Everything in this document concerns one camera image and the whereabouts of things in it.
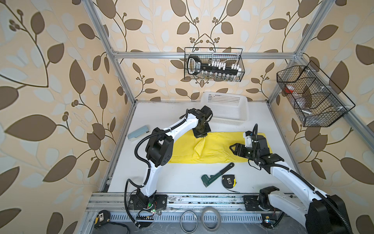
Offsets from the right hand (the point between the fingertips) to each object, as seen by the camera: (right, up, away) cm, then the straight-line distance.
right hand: (234, 148), depth 85 cm
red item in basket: (+30, +34, -3) cm, 45 cm away
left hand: (-16, +8, +5) cm, 19 cm away
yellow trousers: (-11, -2, +8) cm, 14 cm away
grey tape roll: (-15, -28, -12) cm, 34 cm away
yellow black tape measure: (-67, -29, -18) cm, 75 cm away
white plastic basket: (+4, +25, +30) cm, 39 cm away
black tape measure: (-5, -16, -7) cm, 18 cm away
